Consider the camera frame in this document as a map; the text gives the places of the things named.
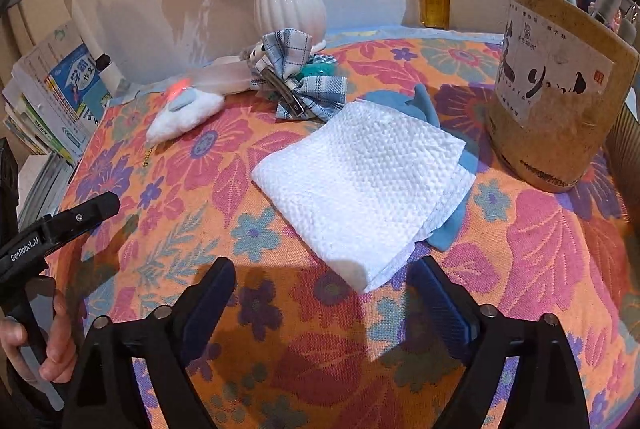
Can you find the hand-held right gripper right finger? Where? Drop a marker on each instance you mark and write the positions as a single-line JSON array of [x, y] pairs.
[[440, 304]]

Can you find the plain blue cloth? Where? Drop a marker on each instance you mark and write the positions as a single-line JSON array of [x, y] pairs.
[[425, 104]]

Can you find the stack of books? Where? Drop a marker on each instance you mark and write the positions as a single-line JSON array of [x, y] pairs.
[[65, 79]]

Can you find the person's left hand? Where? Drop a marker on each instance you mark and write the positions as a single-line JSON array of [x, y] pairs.
[[60, 344]]

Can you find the clear plastic box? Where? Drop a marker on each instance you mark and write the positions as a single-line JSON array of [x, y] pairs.
[[220, 76]]

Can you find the white paper towel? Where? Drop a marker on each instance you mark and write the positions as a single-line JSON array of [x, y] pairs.
[[360, 189]]

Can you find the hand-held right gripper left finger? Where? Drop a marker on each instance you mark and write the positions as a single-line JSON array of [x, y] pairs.
[[210, 304]]

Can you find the teal plastic clip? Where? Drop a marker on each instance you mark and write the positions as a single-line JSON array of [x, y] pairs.
[[316, 69]]

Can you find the cardboard cylinder holder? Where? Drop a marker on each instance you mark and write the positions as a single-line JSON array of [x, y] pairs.
[[550, 109]]

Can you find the small plush bear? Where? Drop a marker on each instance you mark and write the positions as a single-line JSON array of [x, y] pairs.
[[256, 54]]

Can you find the white cloud plush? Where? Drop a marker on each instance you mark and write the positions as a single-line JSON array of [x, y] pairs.
[[185, 119]]

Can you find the stack of grey folders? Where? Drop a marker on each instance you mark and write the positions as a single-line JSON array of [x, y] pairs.
[[47, 184]]

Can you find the blue plaid bow hair clip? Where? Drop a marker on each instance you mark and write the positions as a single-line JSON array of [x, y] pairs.
[[285, 54]]

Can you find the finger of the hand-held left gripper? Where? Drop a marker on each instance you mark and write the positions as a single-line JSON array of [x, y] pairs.
[[90, 211]]

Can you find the floral orange tablecloth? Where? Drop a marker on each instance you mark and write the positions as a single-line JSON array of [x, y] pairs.
[[280, 359]]

